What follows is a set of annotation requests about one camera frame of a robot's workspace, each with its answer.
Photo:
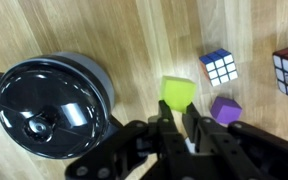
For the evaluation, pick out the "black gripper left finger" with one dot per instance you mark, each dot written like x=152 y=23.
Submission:
x=165 y=133

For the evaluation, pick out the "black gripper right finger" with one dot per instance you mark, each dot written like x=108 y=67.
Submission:
x=217 y=150

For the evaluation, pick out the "yellow block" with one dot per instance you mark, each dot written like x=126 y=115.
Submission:
x=177 y=91

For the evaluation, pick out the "purple block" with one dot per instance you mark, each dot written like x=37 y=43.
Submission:
x=225 y=110

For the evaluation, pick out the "black lidded bowl pot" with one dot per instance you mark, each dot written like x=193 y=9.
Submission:
x=50 y=100

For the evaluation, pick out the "small Rubik's cube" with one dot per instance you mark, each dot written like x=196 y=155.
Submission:
x=219 y=66

